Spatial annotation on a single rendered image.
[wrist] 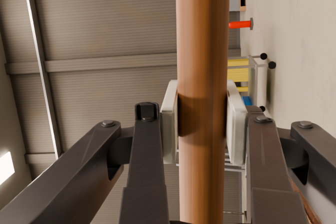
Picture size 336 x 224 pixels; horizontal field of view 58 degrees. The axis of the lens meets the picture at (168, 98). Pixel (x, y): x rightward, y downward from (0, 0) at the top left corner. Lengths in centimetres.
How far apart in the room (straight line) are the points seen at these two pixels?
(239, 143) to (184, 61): 5
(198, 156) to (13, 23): 906
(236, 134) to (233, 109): 1
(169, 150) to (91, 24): 817
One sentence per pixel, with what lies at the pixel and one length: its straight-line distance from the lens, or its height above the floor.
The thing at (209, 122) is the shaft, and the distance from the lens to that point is 18.
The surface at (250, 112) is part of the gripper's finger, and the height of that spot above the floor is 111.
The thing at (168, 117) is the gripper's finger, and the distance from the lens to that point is 15.
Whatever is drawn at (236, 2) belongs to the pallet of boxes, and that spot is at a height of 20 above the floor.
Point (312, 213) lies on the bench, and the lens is 183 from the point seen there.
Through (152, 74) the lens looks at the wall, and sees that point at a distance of 810.
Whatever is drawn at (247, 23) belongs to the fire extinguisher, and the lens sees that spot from 624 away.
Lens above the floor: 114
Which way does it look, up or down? 6 degrees up
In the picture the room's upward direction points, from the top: 93 degrees counter-clockwise
